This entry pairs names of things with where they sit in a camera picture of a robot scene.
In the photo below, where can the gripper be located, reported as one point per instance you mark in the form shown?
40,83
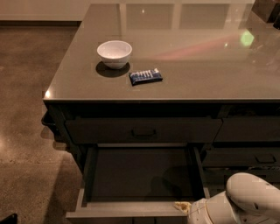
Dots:
198,212

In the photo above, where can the drawer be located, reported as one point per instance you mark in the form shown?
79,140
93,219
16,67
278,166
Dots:
242,157
249,129
138,185
167,130

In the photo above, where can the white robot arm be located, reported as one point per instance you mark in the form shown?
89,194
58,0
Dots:
247,199

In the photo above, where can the dark cabinet counter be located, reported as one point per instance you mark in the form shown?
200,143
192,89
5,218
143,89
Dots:
218,60

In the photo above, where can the blue snack packet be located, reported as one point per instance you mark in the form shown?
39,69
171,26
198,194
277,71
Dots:
147,76

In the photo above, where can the white ceramic bowl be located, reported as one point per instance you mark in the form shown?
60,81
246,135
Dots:
114,54

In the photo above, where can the dark object at corner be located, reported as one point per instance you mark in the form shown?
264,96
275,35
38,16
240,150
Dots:
11,219

